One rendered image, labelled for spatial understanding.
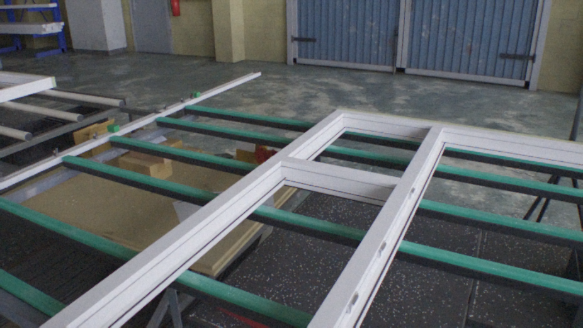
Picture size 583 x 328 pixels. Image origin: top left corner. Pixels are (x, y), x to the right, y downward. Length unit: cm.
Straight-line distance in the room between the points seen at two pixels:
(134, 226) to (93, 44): 875
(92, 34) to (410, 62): 667
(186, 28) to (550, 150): 799
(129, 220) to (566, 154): 164
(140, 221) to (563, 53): 619
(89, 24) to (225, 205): 926
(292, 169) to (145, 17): 855
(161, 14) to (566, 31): 719
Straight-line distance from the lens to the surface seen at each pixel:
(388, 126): 181
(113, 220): 176
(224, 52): 807
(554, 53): 694
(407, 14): 693
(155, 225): 167
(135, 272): 95
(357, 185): 129
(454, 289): 145
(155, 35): 963
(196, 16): 886
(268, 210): 123
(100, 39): 1007
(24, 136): 230
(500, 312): 142
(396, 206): 114
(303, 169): 135
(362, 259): 93
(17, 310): 109
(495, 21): 680
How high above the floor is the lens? 149
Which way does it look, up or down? 24 degrees down
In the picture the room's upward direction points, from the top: 1 degrees counter-clockwise
